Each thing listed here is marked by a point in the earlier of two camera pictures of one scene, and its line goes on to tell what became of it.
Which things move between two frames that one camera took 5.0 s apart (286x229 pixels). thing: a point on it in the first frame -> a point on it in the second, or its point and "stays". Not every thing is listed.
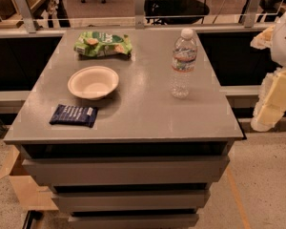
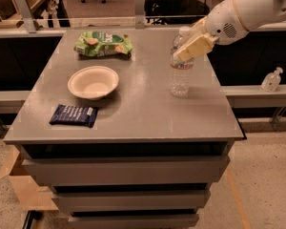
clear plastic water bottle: x=183 y=64 stays
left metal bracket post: x=25 y=11 stays
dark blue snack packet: x=74 y=114 stays
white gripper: x=284 y=42 -> x=224 y=23
